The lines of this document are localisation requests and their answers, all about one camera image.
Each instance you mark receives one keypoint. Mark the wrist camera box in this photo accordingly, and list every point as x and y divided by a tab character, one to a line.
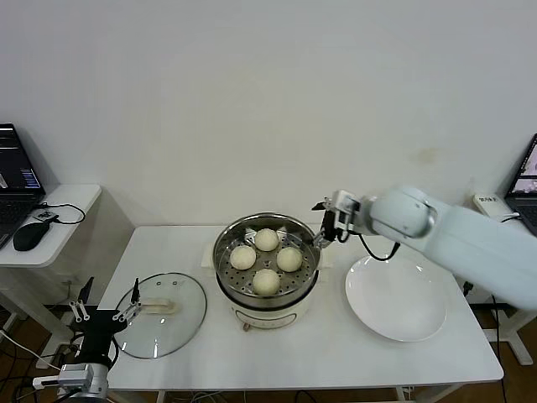
75	373
346	200

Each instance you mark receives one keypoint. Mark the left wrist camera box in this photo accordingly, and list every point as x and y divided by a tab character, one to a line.
75	373

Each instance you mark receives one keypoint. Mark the round glass pot lid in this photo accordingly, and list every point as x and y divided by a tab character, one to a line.
168	331

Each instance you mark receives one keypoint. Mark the black laptop with pink screen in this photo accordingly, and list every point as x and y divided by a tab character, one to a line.
524	189

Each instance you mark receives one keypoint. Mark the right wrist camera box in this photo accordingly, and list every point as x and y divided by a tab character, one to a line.
346	200

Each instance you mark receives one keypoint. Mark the stainless steel steamer basket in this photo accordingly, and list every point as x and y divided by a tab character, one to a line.
302	285

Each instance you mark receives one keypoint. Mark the white side table with label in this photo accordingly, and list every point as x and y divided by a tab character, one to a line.
488	205

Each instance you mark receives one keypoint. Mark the black laptop with dark screen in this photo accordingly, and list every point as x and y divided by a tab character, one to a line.
14	168

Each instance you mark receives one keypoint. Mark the white steamed baozi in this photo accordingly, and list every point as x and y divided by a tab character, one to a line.
243	257
267	240
266	282
290	259

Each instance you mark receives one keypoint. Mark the white round plate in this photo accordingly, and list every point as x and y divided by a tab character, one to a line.
394	294

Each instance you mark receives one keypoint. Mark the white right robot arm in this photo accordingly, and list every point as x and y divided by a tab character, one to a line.
461	239

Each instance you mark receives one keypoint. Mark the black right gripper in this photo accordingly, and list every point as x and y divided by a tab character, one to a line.
335	226

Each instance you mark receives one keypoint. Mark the black computer mouse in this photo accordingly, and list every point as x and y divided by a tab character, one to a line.
30	235

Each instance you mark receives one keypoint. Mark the small usb hub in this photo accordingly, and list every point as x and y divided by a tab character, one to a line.
46	215

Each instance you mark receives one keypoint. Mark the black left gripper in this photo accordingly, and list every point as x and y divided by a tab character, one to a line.
98	331

